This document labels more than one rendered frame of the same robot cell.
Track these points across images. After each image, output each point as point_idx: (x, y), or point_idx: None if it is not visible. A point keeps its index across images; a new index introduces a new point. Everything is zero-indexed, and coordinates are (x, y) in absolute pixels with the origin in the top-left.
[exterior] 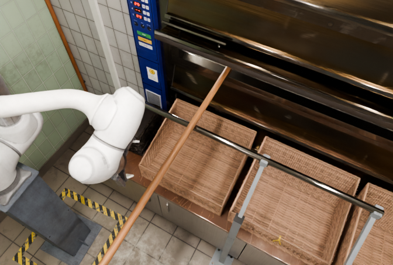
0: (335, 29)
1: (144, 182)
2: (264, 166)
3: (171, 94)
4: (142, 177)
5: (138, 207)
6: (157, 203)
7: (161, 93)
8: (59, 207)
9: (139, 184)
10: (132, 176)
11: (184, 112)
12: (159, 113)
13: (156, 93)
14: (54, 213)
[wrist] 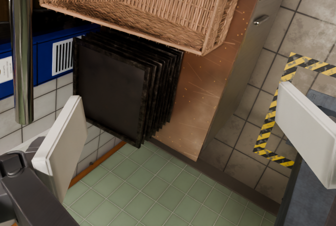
0: None
1: (235, 35)
2: None
3: (41, 20)
4: (226, 41)
5: None
6: (270, 1)
7: (47, 42)
8: (309, 186)
9: (241, 44)
10: (298, 90)
11: None
12: (23, 30)
13: (52, 52)
14: (323, 194)
